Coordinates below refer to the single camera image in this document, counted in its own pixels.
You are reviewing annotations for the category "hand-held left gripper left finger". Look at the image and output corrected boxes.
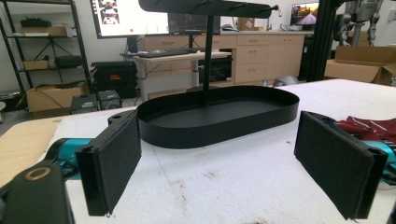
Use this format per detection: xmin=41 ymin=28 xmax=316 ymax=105
xmin=75 ymin=109 xmax=143 ymax=217

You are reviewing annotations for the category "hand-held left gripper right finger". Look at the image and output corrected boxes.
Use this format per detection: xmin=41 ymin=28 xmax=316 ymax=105
xmin=293 ymin=110 xmax=389 ymax=220

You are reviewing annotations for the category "red striped cloth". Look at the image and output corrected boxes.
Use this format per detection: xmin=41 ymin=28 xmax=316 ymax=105
xmin=335 ymin=115 xmax=396 ymax=145

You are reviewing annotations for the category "small black equipment box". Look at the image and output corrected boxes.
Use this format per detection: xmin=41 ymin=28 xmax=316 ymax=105
xmin=97 ymin=90 xmax=122 ymax=110

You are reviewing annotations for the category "flat dark device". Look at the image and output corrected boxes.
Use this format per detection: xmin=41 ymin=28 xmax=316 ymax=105
xmin=70 ymin=93 xmax=99 ymax=115

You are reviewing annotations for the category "large black equipment case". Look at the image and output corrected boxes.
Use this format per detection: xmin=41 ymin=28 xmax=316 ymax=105
xmin=91 ymin=60 xmax=138 ymax=99

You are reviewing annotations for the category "open cardboard box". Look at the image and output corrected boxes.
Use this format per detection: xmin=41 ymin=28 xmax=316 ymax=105
xmin=25 ymin=80 xmax=92 ymax=119

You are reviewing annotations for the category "grey rounded chair back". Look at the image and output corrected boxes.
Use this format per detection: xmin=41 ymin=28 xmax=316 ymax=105
xmin=272 ymin=76 xmax=301 ymax=88

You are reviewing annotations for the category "large cardboard box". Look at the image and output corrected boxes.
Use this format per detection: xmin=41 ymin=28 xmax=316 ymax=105
xmin=323 ymin=45 xmax=396 ymax=87

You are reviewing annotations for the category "white foam sheet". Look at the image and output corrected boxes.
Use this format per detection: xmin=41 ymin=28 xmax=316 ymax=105
xmin=36 ymin=77 xmax=396 ymax=224

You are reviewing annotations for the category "black stand with oval tray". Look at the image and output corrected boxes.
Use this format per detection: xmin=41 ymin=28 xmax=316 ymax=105
xmin=135 ymin=0 xmax=301 ymax=150

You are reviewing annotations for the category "black bag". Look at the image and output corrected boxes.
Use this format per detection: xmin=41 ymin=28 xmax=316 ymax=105
xmin=53 ymin=54 xmax=84 ymax=70

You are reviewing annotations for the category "black keyboard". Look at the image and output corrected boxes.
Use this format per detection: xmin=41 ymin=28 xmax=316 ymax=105
xmin=136 ymin=49 xmax=191 ymax=60

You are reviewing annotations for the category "light wooden drawer cabinet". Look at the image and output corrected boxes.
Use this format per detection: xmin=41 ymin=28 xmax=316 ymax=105
xmin=143 ymin=30 xmax=314 ymax=86

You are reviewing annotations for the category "light wooden desk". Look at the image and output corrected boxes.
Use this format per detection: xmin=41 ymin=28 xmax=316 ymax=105
xmin=120 ymin=50 xmax=233 ymax=101

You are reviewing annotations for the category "small brown box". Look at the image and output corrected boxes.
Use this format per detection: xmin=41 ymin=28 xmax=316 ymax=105
xmin=22 ymin=59 xmax=50 ymax=71

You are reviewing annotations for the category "black metal shelf rack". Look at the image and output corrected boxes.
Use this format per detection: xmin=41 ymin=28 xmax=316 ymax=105
xmin=0 ymin=0 xmax=92 ymax=94

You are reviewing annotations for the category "large bright monitor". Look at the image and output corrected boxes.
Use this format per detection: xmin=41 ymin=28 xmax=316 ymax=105
xmin=89 ymin=0 xmax=171 ymax=39

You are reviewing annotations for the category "grey robot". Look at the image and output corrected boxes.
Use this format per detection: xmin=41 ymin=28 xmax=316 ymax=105
xmin=333 ymin=0 xmax=385 ymax=48

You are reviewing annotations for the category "small monitor with road picture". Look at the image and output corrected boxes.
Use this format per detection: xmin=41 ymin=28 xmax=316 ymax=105
xmin=290 ymin=2 xmax=320 ymax=27

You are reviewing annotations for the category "long flat brown box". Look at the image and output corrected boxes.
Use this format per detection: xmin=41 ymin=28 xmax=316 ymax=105
xmin=20 ymin=25 xmax=78 ymax=38

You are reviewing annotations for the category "dark monitor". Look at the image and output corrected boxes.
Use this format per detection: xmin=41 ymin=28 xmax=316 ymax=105
xmin=167 ymin=12 xmax=222 ymax=36

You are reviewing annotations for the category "small cardboard box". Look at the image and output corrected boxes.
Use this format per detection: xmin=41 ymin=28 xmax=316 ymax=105
xmin=237 ymin=17 xmax=264 ymax=32

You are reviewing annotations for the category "black metal frame post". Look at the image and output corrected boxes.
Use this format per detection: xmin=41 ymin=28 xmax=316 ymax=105
xmin=307 ymin=0 xmax=345 ymax=83

